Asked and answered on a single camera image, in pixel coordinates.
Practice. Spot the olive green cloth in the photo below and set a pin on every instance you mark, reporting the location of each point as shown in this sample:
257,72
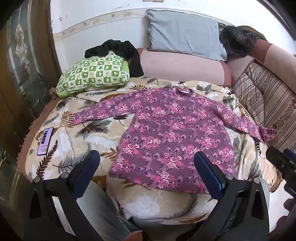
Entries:
254,30

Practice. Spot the purple floral long-sleeve shirt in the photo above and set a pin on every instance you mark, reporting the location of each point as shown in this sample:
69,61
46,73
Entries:
173,129

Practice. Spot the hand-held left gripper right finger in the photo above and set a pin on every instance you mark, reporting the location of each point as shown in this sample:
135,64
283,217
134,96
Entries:
208,172

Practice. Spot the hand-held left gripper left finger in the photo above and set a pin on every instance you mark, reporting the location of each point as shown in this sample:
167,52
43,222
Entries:
87,168

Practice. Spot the pink bolster cushion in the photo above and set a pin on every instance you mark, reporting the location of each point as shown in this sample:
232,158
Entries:
277,55
180,69

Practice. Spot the brown striped cushion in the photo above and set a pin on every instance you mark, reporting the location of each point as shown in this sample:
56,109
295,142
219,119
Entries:
266,97

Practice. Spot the beige leaf print blanket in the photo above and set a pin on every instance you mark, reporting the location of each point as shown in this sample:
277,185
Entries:
69,143

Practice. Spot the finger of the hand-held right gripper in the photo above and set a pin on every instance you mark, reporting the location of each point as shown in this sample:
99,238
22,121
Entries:
291,154
276,158

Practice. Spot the grey pillow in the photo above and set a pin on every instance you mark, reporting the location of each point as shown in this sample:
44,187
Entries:
185,32

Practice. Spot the black garment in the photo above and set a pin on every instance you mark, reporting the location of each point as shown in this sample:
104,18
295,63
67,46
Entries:
120,47

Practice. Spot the person's blue jeans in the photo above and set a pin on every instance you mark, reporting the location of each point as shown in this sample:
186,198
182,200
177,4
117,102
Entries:
104,208

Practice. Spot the dark furry cloth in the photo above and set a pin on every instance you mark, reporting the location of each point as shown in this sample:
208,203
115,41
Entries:
235,39

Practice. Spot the green checkered pillow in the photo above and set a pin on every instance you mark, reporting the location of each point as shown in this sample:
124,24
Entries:
92,71

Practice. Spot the smartphone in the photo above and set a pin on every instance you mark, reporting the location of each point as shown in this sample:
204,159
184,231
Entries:
45,141

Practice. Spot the wooden mirrored wardrobe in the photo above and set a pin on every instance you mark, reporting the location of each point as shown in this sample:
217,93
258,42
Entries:
20,69

